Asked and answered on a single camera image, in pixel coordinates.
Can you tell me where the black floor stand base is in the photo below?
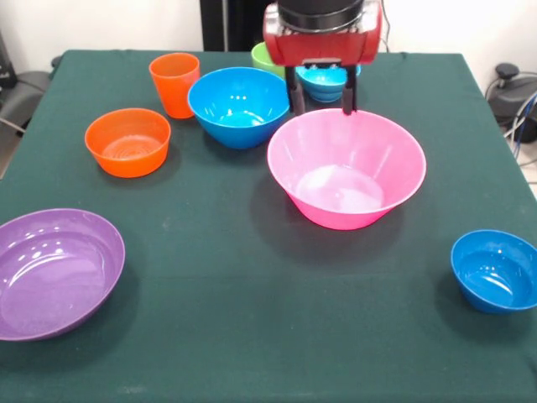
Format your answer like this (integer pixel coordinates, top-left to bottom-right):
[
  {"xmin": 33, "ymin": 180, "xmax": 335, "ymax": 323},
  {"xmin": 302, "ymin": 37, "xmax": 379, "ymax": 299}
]
[
  {"xmin": 0, "ymin": 31, "xmax": 54, "ymax": 131},
  {"xmin": 486, "ymin": 62, "xmax": 537, "ymax": 127}
]

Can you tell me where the green cup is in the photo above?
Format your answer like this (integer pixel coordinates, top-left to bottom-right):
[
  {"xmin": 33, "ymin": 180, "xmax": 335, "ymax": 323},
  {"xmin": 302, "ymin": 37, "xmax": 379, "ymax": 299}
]
[{"xmin": 250, "ymin": 41, "xmax": 286, "ymax": 79}]

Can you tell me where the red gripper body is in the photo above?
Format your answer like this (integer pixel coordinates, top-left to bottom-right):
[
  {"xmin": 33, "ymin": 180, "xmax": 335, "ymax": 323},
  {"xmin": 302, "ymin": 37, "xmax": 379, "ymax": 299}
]
[{"xmin": 263, "ymin": 3, "xmax": 384, "ymax": 68}]

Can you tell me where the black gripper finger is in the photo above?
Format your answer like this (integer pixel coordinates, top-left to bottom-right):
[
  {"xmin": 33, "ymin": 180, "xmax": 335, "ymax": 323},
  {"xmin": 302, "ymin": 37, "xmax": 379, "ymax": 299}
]
[
  {"xmin": 341, "ymin": 64, "xmax": 360, "ymax": 116},
  {"xmin": 284, "ymin": 65, "xmax": 307, "ymax": 117}
]

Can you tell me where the orange cup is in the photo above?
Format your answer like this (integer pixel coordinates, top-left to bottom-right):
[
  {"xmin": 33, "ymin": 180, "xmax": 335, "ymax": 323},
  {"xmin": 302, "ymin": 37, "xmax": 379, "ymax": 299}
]
[{"xmin": 149, "ymin": 52, "xmax": 201, "ymax": 120}]

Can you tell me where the large light blue bowl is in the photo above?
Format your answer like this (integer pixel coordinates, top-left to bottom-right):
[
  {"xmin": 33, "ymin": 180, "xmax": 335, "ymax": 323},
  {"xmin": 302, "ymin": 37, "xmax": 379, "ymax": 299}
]
[{"xmin": 187, "ymin": 66, "xmax": 291, "ymax": 149}]

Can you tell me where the purple bowl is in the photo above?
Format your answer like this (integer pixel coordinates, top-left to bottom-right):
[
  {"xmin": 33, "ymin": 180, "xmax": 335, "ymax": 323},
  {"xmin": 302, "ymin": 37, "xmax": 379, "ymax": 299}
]
[{"xmin": 0, "ymin": 208, "xmax": 127, "ymax": 342}]

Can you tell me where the small dark blue bowl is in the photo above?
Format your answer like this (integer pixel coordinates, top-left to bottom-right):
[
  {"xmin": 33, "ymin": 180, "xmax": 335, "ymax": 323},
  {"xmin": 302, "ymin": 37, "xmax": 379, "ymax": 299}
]
[{"xmin": 451, "ymin": 229, "xmax": 537, "ymax": 315}]

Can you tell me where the large pink bowl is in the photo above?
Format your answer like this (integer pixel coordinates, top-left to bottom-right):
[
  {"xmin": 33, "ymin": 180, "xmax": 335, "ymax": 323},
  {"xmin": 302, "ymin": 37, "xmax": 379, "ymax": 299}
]
[{"xmin": 267, "ymin": 107, "xmax": 428, "ymax": 231}]

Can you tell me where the orange bowl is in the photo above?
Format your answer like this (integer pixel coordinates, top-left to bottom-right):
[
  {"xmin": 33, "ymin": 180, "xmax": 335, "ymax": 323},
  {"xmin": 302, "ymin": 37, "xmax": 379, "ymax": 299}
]
[{"xmin": 84, "ymin": 107, "xmax": 172, "ymax": 179}]

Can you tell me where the small ribbed cyan bowl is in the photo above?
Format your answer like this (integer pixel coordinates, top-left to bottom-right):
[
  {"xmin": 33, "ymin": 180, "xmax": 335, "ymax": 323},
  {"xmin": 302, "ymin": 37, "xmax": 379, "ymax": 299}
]
[{"xmin": 295, "ymin": 65, "xmax": 362, "ymax": 104}]

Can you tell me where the dark green tablecloth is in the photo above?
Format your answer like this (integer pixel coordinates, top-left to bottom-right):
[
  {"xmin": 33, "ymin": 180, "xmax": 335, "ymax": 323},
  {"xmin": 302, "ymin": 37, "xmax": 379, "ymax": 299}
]
[{"xmin": 0, "ymin": 49, "xmax": 537, "ymax": 403}]

